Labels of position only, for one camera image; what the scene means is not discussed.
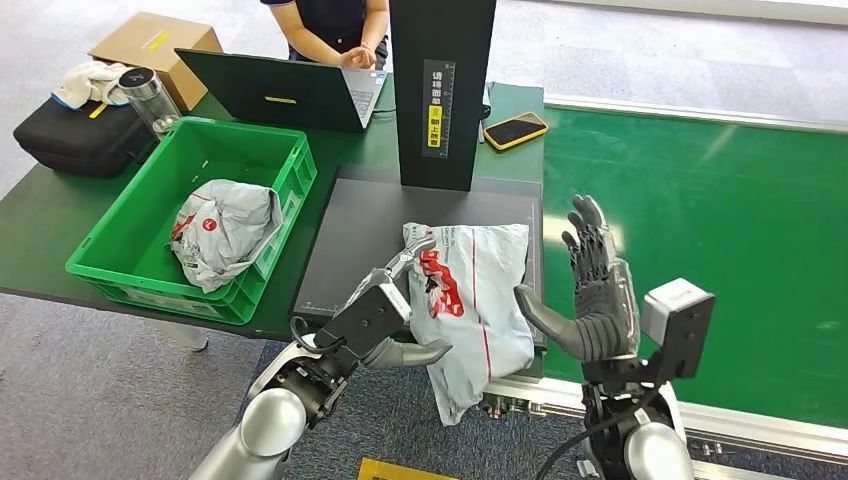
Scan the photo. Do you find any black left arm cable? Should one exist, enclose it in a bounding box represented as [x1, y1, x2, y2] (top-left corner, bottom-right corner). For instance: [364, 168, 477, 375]
[289, 316, 346, 356]

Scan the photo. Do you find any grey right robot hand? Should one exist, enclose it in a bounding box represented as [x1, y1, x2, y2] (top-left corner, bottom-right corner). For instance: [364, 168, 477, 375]
[513, 193, 643, 364]

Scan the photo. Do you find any white towel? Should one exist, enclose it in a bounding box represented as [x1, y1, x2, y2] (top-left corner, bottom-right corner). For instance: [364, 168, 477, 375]
[51, 60, 134, 111]

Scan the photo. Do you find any aluminium conveyor frame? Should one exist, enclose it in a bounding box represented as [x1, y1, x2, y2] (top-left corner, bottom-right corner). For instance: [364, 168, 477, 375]
[476, 92, 848, 480]

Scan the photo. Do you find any black scanner column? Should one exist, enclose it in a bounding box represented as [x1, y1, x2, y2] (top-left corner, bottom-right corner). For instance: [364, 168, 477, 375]
[388, 0, 498, 193]

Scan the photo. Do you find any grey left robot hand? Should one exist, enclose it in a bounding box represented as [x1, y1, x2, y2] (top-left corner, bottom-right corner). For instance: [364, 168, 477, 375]
[341, 231, 454, 371]

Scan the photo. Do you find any crumpled grey courier bag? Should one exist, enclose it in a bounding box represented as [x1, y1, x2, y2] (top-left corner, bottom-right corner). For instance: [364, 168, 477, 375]
[169, 178, 285, 295]

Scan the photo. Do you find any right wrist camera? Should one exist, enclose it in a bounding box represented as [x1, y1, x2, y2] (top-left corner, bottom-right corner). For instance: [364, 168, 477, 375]
[641, 278, 717, 382]

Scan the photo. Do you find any phone with yellow case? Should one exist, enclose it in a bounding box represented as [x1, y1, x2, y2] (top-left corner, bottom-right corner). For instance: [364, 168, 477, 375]
[482, 111, 550, 152]

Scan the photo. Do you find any black carrying case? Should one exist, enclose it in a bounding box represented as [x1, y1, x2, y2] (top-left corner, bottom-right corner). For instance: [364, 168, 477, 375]
[12, 97, 157, 179]

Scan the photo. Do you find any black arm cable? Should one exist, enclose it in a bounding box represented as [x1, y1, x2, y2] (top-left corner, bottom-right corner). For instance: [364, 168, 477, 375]
[533, 384, 664, 480]
[289, 316, 346, 356]

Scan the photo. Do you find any white courier bag red print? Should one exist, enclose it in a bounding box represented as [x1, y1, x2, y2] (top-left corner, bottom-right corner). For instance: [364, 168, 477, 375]
[402, 221, 537, 427]

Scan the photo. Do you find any black scanner platform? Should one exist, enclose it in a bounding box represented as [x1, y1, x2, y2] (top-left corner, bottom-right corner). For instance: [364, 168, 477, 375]
[290, 164, 549, 352]

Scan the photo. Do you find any green conveyor belt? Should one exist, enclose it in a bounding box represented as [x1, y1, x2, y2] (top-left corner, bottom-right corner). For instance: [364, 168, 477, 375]
[539, 105, 848, 431]

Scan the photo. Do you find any person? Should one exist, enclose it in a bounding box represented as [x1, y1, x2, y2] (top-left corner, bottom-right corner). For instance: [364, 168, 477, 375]
[260, 0, 391, 71]

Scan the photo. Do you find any green table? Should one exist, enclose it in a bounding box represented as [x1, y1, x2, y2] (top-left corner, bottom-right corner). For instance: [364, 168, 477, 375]
[0, 72, 546, 379]

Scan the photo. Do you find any yellow floor marker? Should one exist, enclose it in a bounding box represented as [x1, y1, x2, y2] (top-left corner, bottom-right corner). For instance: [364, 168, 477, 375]
[357, 457, 458, 480]

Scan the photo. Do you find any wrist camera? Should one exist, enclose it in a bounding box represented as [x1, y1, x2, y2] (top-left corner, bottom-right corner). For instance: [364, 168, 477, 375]
[313, 281, 413, 362]
[641, 278, 717, 382]

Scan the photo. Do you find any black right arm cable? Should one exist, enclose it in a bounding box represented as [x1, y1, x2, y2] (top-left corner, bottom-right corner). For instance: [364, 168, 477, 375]
[533, 384, 664, 480]

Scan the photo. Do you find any cardboard box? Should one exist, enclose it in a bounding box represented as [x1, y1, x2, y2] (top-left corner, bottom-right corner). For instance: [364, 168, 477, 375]
[87, 11, 225, 114]

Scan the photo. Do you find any dark laptop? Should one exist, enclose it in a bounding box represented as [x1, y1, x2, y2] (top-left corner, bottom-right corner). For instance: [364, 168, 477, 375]
[174, 47, 388, 134]

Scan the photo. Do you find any glass bottle black lid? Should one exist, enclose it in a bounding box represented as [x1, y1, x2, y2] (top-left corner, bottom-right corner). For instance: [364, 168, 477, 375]
[117, 66, 182, 142]

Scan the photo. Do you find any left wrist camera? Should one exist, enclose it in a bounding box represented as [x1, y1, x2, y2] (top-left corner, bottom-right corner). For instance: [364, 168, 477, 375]
[313, 281, 413, 362]

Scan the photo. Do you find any green plastic crate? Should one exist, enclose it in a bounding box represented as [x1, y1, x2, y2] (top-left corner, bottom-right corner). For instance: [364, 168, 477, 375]
[64, 116, 319, 327]

